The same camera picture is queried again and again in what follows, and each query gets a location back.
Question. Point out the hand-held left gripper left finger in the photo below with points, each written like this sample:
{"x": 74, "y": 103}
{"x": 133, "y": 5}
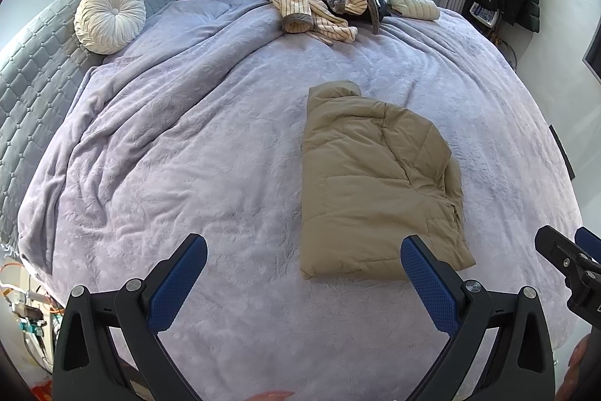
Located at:
{"x": 181, "y": 283}

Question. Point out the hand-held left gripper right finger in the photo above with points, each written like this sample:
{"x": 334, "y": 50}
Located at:
{"x": 429, "y": 288}

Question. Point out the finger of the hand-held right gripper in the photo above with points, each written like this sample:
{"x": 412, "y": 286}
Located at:
{"x": 590, "y": 242}
{"x": 558, "y": 248}

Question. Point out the khaki puffer jacket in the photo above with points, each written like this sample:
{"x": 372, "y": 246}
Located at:
{"x": 375, "y": 175}

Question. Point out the person's right hand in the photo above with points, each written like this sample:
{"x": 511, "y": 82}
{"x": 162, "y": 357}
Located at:
{"x": 573, "y": 373}

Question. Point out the person's left hand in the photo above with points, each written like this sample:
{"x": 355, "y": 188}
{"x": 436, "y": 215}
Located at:
{"x": 274, "y": 396}

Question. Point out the lavender plush blanket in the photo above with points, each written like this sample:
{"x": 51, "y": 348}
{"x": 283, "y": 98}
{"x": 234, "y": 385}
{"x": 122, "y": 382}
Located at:
{"x": 188, "y": 171}

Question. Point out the hanging printed bag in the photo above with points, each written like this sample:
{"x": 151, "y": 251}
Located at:
{"x": 483, "y": 13}

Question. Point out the grey quilted headboard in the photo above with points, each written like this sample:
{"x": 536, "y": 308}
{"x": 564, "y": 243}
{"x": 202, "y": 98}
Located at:
{"x": 37, "y": 67}

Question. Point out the round white pleated pillow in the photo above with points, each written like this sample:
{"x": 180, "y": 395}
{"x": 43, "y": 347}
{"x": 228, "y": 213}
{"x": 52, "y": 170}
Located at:
{"x": 110, "y": 18}

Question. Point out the folded cream puffer jacket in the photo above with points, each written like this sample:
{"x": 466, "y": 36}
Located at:
{"x": 413, "y": 4}

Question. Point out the dark garment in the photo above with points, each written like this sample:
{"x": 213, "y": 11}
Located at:
{"x": 382, "y": 6}

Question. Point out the wall television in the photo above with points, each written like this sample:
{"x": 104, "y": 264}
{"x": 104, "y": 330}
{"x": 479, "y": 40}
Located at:
{"x": 595, "y": 58}

